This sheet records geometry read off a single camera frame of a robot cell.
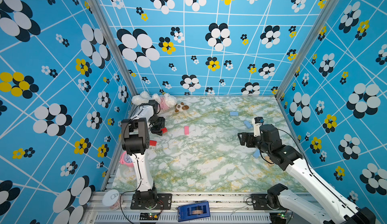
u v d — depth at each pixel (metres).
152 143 0.96
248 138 0.68
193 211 0.66
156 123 0.87
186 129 1.02
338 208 0.40
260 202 0.72
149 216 0.72
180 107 1.09
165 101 1.04
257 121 0.68
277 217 0.70
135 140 0.56
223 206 0.73
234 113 1.09
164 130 0.99
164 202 0.74
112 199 0.71
